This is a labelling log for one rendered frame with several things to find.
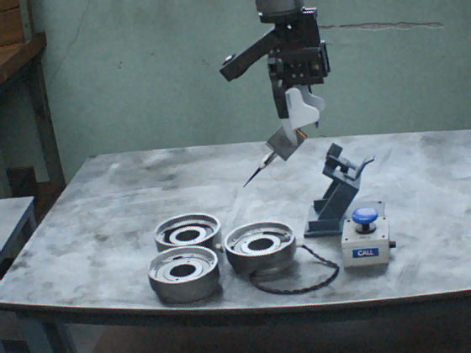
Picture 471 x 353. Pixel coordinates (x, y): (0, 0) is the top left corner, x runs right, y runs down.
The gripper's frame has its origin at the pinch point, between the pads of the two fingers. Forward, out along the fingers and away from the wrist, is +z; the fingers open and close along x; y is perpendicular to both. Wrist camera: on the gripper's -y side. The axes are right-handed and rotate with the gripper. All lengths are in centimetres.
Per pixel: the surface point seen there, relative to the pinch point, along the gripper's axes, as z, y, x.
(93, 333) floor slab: 87, -95, 76
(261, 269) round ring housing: 14.1, -3.0, -17.2
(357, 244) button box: 12.2, 11.0, -14.7
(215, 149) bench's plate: 12.3, -24.1, 31.1
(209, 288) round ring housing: 14.3, -9.5, -22.2
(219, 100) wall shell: 35, -62, 146
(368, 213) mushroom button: 8.7, 12.7, -11.9
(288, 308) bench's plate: 16.9, 2.3, -24.4
